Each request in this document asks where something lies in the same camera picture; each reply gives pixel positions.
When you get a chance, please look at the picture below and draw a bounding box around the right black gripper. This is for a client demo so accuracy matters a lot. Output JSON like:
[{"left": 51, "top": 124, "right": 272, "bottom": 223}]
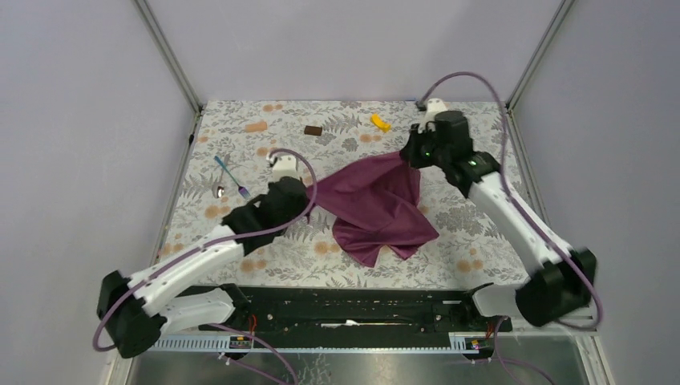
[{"left": 399, "top": 124, "right": 449, "bottom": 170}]

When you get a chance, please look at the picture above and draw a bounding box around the purple cloth napkin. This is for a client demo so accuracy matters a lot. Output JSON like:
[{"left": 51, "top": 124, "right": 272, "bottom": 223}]
[{"left": 314, "top": 152, "right": 439, "bottom": 268}]

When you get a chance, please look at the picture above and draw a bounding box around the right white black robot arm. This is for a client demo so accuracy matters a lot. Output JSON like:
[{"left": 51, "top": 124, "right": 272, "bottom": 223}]
[{"left": 399, "top": 111, "right": 597, "bottom": 330}]

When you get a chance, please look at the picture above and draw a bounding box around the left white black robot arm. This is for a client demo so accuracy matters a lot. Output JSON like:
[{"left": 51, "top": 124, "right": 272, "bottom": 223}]
[{"left": 92, "top": 176, "right": 317, "bottom": 359}]

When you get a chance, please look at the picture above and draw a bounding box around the yellow toy piece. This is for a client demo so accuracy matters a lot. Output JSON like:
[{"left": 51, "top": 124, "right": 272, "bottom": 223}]
[{"left": 370, "top": 114, "right": 391, "bottom": 133}]

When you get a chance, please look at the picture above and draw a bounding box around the floral patterned table mat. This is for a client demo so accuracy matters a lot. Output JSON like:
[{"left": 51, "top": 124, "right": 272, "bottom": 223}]
[{"left": 158, "top": 100, "right": 527, "bottom": 289}]

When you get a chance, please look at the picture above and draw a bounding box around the brown toy block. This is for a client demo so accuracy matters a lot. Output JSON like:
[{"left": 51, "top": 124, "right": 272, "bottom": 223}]
[{"left": 303, "top": 125, "right": 323, "bottom": 136}]

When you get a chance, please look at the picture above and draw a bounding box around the orange toy block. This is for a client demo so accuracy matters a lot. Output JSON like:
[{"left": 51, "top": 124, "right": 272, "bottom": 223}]
[{"left": 245, "top": 120, "right": 268, "bottom": 133}]

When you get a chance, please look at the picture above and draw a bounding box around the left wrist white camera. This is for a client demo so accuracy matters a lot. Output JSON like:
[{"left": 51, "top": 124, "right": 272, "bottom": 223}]
[{"left": 271, "top": 154, "right": 300, "bottom": 182}]

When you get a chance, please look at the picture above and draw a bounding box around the wrist white camera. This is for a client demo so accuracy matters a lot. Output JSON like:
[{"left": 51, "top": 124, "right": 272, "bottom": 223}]
[
  {"left": 418, "top": 98, "right": 448, "bottom": 133},
  {"left": 271, "top": 154, "right": 300, "bottom": 182}
]

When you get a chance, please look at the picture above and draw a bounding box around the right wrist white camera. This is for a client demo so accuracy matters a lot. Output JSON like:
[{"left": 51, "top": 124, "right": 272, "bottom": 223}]
[{"left": 418, "top": 98, "right": 448, "bottom": 133}]

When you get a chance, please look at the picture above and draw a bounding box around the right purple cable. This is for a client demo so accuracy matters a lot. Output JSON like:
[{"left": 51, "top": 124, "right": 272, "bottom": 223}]
[{"left": 419, "top": 71, "right": 604, "bottom": 331}]

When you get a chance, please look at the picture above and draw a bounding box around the purple cable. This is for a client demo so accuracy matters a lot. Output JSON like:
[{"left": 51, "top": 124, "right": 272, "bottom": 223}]
[
  {"left": 419, "top": 71, "right": 604, "bottom": 331},
  {"left": 92, "top": 148, "right": 318, "bottom": 354}
]

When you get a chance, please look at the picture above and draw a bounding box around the white slotted cable duct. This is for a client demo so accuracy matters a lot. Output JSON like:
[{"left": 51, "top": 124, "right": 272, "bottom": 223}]
[{"left": 148, "top": 333, "right": 480, "bottom": 355}]

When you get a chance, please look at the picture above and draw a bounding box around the right aluminium frame post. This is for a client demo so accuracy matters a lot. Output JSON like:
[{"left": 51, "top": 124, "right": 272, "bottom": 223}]
[{"left": 506, "top": 0, "right": 577, "bottom": 111}]

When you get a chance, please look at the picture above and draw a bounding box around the aluminium frame post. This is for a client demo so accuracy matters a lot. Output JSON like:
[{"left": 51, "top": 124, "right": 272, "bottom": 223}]
[
  {"left": 506, "top": 0, "right": 577, "bottom": 111},
  {"left": 132, "top": 0, "right": 204, "bottom": 115}
]

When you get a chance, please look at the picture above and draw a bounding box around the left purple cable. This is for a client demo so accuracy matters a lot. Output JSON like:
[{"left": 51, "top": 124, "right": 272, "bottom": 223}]
[{"left": 92, "top": 148, "right": 318, "bottom": 354}]

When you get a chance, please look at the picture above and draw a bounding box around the left aluminium frame post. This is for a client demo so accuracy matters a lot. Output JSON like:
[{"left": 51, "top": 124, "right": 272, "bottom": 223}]
[{"left": 132, "top": 0, "right": 204, "bottom": 115}]

